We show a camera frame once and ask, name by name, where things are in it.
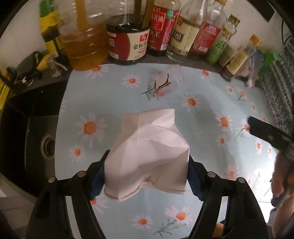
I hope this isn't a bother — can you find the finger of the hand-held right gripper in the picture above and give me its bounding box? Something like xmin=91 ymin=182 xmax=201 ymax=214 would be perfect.
xmin=247 ymin=116 xmax=294 ymax=157

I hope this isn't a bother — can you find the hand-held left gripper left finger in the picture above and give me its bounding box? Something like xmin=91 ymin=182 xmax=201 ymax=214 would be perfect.
xmin=25 ymin=149 xmax=111 ymax=239

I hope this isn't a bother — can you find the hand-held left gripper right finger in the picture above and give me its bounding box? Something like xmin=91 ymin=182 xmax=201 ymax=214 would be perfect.
xmin=187 ymin=156 xmax=268 ymax=239

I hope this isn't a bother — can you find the smooth white tissue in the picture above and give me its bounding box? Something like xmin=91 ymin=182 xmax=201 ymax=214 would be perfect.
xmin=104 ymin=108 xmax=191 ymax=203

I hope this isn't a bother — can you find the person's right hand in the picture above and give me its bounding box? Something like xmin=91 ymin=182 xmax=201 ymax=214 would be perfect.
xmin=271 ymin=153 xmax=294 ymax=203

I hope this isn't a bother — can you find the woven basket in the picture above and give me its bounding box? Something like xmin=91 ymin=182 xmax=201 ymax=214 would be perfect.
xmin=259 ymin=44 xmax=294 ymax=138

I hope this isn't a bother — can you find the clear plastic bag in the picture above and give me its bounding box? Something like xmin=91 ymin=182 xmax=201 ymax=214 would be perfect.
xmin=243 ymin=46 xmax=264 ymax=88

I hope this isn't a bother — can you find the green plastic package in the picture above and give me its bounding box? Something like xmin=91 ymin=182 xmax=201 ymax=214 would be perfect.
xmin=261 ymin=49 xmax=279 ymax=76

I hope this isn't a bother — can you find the blue daisy print tablecloth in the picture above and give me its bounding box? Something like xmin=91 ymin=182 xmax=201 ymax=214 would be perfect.
xmin=54 ymin=63 xmax=284 ymax=239

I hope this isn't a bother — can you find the black sink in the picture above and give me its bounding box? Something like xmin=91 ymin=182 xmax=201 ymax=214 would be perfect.
xmin=0 ymin=76 xmax=71 ymax=198

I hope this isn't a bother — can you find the bottle with green label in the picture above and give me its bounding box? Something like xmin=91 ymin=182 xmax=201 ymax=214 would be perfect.
xmin=205 ymin=15 xmax=240 ymax=65

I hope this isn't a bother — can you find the clear printed plastic wrapper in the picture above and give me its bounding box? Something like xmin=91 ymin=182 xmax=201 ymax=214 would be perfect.
xmin=139 ymin=64 xmax=184 ymax=100

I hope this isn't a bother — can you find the slim bottle red label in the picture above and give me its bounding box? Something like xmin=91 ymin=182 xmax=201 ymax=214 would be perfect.
xmin=191 ymin=0 xmax=228 ymax=60

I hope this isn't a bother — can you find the metal faucet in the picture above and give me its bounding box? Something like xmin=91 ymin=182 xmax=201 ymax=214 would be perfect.
xmin=45 ymin=56 xmax=68 ymax=79

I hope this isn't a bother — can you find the clear bottle cream label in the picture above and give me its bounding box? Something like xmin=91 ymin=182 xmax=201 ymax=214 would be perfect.
xmin=166 ymin=0 xmax=207 ymax=64

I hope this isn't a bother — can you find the yellow plastic item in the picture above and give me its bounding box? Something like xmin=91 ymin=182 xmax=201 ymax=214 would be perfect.
xmin=0 ymin=69 xmax=12 ymax=108

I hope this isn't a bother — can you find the black and yellow scrubber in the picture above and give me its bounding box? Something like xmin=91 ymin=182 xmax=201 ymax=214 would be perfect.
xmin=9 ymin=52 xmax=50 ymax=86

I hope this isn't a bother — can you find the large cooking oil jug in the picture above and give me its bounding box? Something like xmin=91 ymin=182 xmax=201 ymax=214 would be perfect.
xmin=57 ymin=0 xmax=109 ymax=71

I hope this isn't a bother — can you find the dark sauce jug red label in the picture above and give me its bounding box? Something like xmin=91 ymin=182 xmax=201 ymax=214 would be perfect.
xmin=106 ymin=0 xmax=159 ymax=67

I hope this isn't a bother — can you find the dark bottle red label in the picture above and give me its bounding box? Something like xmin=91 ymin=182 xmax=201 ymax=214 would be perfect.
xmin=146 ymin=0 xmax=182 ymax=57

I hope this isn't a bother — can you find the yellow and black bottle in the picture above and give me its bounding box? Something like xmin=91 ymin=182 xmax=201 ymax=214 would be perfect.
xmin=39 ymin=0 xmax=69 ymax=62

